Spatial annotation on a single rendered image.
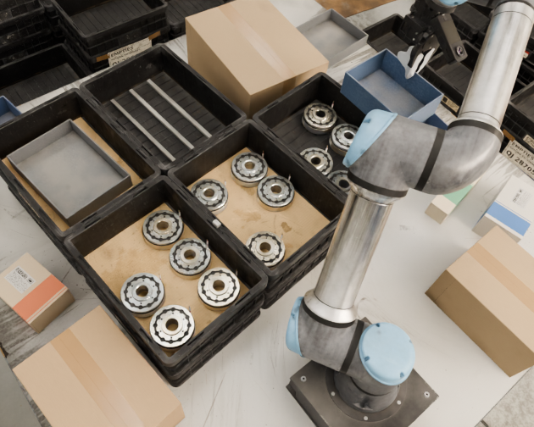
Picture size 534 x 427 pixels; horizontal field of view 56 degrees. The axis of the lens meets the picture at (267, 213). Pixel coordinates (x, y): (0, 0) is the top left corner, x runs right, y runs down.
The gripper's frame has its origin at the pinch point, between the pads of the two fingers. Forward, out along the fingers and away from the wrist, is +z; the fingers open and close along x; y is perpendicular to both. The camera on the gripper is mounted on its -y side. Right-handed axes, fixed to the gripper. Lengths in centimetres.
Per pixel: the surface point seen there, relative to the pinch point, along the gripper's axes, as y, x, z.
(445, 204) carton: -24.0, -11.9, 34.7
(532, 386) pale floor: -87, -49, 106
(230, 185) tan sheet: 13, 42, 35
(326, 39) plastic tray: 57, -35, 37
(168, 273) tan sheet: 0, 69, 39
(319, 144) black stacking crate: 11.3, 11.3, 30.8
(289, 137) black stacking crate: 18.3, 17.1, 31.7
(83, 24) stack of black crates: 139, 29, 67
